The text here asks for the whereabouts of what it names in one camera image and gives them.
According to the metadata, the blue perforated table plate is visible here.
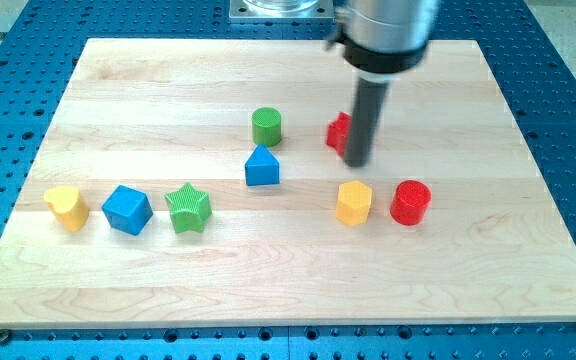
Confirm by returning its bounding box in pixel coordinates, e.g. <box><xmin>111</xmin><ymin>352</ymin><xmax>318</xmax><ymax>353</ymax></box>
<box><xmin>0</xmin><ymin>1</ymin><xmax>576</xmax><ymax>359</ymax></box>

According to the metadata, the blue triangle block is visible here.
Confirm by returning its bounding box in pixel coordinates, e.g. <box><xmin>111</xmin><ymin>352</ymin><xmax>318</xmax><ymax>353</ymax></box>
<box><xmin>244</xmin><ymin>145</ymin><xmax>280</xmax><ymax>186</ymax></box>

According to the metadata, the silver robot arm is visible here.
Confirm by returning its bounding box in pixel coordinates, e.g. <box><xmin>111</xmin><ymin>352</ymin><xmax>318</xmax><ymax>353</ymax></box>
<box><xmin>327</xmin><ymin>0</ymin><xmax>440</xmax><ymax>167</ymax></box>

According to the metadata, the light wooden board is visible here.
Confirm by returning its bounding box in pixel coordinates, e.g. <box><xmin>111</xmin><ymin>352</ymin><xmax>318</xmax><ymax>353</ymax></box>
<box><xmin>0</xmin><ymin>38</ymin><xmax>576</xmax><ymax>329</ymax></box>

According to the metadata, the green cylinder block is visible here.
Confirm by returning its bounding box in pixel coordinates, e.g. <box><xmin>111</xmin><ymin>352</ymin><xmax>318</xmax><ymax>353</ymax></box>
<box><xmin>251</xmin><ymin>107</ymin><xmax>282</xmax><ymax>147</ymax></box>

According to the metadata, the yellow heart block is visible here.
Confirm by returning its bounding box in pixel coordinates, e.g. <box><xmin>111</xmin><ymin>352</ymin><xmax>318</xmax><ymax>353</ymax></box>
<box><xmin>43</xmin><ymin>185</ymin><xmax>90</xmax><ymax>232</ymax></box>

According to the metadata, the blue cube block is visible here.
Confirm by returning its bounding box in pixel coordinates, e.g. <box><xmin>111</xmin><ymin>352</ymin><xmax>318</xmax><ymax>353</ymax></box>
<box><xmin>102</xmin><ymin>185</ymin><xmax>153</xmax><ymax>235</ymax></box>

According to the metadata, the green star block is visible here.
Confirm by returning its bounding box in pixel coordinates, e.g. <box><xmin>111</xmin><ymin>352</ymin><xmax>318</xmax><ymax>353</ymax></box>
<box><xmin>164</xmin><ymin>182</ymin><xmax>212</xmax><ymax>233</ymax></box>

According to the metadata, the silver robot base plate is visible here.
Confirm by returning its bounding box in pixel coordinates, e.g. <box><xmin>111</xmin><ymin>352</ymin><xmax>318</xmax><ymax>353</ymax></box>
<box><xmin>229</xmin><ymin>0</ymin><xmax>334</xmax><ymax>23</ymax></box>

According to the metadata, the red star block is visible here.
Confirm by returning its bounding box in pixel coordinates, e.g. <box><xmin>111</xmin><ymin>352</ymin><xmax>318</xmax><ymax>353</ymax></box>
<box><xmin>326</xmin><ymin>112</ymin><xmax>352</xmax><ymax>157</ymax></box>

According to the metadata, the yellow hexagon block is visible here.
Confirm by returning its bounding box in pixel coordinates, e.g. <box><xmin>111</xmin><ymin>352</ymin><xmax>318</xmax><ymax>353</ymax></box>
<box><xmin>335</xmin><ymin>180</ymin><xmax>372</xmax><ymax>226</ymax></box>

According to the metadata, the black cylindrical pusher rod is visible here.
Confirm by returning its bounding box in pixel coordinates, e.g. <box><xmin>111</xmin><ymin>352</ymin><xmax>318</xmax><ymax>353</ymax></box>
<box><xmin>344</xmin><ymin>71</ymin><xmax>389</xmax><ymax>167</ymax></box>

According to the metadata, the red cylinder block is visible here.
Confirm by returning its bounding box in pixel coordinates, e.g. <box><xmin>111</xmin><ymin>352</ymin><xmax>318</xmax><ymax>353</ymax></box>
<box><xmin>390</xmin><ymin>180</ymin><xmax>432</xmax><ymax>226</ymax></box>

